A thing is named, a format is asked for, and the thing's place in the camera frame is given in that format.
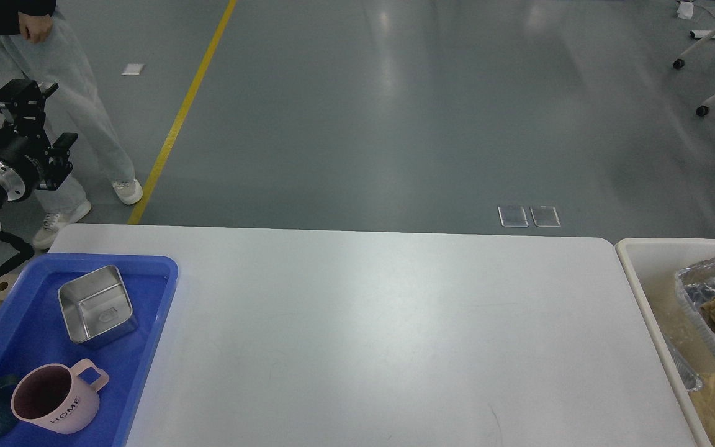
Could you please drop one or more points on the aluminium foil tray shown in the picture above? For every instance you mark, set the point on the aluminium foil tray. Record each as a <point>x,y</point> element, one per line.
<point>699,279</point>

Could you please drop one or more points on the white sneaker far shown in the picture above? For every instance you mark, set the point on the white sneaker far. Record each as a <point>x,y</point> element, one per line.
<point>128,192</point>

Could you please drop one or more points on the person's hand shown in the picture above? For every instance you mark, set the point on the person's hand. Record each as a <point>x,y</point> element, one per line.
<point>34,29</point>

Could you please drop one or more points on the person's legs in jeans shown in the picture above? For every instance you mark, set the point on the person's legs in jeans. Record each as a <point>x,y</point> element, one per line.
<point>61,59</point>

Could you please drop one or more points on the foil tray in bin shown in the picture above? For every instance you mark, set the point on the foil tray in bin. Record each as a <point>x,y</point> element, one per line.
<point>692,381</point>

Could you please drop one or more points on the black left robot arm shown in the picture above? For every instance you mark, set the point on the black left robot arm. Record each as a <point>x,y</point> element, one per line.
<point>14,251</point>

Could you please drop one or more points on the clear floor plate right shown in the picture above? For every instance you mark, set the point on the clear floor plate right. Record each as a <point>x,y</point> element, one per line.
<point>545,216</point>

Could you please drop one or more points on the clear floor plate left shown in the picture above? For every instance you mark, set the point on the clear floor plate left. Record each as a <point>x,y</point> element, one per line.
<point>513,216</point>

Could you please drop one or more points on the stainless steel rectangular container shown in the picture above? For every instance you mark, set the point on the stainless steel rectangular container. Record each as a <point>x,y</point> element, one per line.
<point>97,308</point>

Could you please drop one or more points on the pink mug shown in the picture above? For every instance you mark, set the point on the pink mug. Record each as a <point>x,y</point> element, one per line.
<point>59,398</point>

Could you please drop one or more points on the white plastic bin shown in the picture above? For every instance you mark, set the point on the white plastic bin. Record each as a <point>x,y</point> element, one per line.
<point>650,265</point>

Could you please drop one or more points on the clear floor plate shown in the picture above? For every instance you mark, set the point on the clear floor plate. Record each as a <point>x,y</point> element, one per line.
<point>513,216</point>
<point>545,216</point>

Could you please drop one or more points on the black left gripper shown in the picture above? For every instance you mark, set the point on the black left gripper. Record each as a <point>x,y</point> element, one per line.
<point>28,162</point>

